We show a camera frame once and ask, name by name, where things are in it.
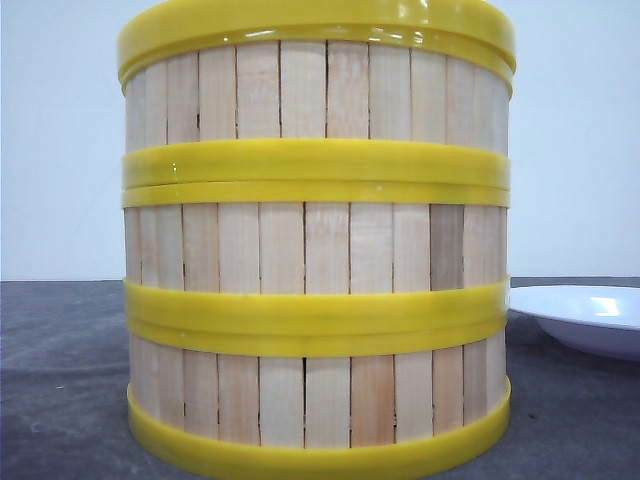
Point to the bamboo steamer basket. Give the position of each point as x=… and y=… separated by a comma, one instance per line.
x=385, y=417
x=265, y=119
x=310, y=270

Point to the woven bamboo steamer lid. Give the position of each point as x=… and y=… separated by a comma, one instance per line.
x=474, y=31

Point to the white plate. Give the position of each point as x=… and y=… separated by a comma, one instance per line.
x=600, y=320

